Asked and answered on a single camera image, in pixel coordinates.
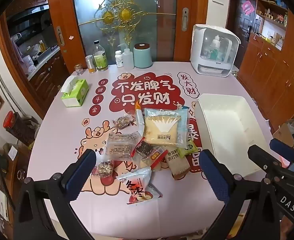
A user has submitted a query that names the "white and red jujube packet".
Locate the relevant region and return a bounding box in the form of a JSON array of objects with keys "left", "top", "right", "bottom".
[{"left": 116, "top": 167, "right": 163, "bottom": 205}]

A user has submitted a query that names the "white pill bottle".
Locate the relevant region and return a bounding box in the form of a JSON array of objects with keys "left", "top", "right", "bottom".
[{"left": 115, "top": 50, "right": 124, "bottom": 67}]

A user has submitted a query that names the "dark brown entrance door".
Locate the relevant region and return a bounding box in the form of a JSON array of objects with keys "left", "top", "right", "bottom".
[{"left": 233, "top": 0, "right": 257, "bottom": 63}]

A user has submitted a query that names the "glass sliding door gold ornament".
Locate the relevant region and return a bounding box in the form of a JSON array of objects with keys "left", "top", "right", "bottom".
[{"left": 47, "top": 0, "right": 210, "bottom": 64}]

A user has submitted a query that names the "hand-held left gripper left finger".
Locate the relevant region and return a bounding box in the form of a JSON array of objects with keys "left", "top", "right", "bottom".
[{"left": 13, "top": 149, "right": 97, "bottom": 240}]

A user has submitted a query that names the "clear packet with red label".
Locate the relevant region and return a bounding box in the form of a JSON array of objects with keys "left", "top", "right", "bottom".
[{"left": 132, "top": 140, "right": 168, "bottom": 172}]

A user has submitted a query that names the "brown cracker packet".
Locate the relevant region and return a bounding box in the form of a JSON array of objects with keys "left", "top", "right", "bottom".
[{"left": 166, "top": 150, "right": 190, "bottom": 180}]

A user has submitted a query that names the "small clear nut packet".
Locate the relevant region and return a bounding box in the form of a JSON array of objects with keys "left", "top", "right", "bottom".
[{"left": 93, "top": 160, "right": 115, "bottom": 179}]

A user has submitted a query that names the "orange and grey snack packet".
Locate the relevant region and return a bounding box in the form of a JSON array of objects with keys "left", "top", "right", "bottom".
[{"left": 135, "top": 102, "right": 145, "bottom": 133}]

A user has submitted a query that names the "pink printed tablecloth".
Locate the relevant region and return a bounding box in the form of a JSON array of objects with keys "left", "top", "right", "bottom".
[{"left": 27, "top": 61, "right": 275, "bottom": 240}]

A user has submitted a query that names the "kitchen counter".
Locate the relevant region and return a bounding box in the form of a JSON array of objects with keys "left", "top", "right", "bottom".
[{"left": 24, "top": 45, "right": 62, "bottom": 80}]

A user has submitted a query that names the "metal drink can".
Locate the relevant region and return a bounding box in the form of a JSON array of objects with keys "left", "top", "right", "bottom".
[{"left": 85, "top": 54, "right": 97, "bottom": 73}]

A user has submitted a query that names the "teal canister with brown lid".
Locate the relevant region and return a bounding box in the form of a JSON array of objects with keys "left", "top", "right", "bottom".
[{"left": 133, "top": 43, "right": 153, "bottom": 69}]

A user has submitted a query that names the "glass bottle with green label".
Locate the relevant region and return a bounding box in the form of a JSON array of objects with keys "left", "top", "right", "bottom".
[{"left": 93, "top": 41, "right": 109, "bottom": 72}]

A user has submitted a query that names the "large clear bread packet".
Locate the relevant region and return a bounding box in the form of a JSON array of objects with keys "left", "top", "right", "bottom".
[{"left": 142, "top": 107, "right": 189, "bottom": 147}]

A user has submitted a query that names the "cardboard box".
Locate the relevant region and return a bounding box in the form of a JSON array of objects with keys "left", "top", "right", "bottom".
[{"left": 272, "top": 119, "right": 294, "bottom": 148}]

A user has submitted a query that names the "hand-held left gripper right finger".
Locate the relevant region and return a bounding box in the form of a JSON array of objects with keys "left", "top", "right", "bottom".
[{"left": 199, "top": 149, "right": 283, "bottom": 240}]

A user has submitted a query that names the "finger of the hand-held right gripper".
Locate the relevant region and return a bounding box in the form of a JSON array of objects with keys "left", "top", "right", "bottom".
[
  {"left": 247, "top": 144, "right": 292, "bottom": 178},
  {"left": 269, "top": 138, "right": 294, "bottom": 175}
]

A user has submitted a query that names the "small green snack packet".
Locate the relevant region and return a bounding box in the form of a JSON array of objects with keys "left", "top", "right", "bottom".
[{"left": 182, "top": 140, "right": 197, "bottom": 158}]

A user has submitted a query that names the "clear dark nut snack packet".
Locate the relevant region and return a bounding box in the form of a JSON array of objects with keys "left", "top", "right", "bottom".
[{"left": 112, "top": 115, "right": 137, "bottom": 130}]

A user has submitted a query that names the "white plastic bin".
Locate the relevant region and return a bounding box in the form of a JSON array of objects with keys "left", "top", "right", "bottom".
[{"left": 194, "top": 94, "right": 275, "bottom": 178}]

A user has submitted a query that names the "clear pastry packet black print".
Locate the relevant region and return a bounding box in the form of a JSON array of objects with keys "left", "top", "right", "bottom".
[{"left": 105, "top": 132, "right": 143, "bottom": 159}]

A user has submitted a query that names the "brown wooden cabinet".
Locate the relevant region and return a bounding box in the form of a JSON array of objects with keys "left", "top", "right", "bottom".
[{"left": 237, "top": 0, "right": 294, "bottom": 132}]

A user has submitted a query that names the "pink door decoration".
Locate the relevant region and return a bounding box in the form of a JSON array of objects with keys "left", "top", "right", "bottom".
[{"left": 243, "top": 0, "right": 255, "bottom": 15}]

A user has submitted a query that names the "white countertop sterilizer cabinet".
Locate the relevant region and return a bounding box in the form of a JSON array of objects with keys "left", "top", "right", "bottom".
[{"left": 190, "top": 24, "right": 240, "bottom": 77}]

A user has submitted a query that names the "green tissue box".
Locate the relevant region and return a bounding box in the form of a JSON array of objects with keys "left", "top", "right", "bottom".
[{"left": 60, "top": 76, "right": 89, "bottom": 107}]

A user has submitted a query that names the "white squeeze wash bottle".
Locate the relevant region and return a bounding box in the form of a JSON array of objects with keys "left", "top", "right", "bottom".
[{"left": 117, "top": 43, "right": 135, "bottom": 70}]

